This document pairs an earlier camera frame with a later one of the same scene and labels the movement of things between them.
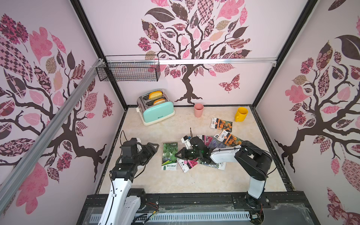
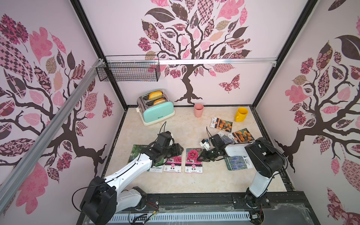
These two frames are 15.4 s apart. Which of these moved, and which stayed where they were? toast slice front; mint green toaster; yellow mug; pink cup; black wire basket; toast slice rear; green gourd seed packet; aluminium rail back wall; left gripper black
Moved: green gourd seed packet; left gripper black
Stayed: black wire basket; toast slice front; toast slice rear; mint green toaster; pink cup; yellow mug; aluminium rail back wall
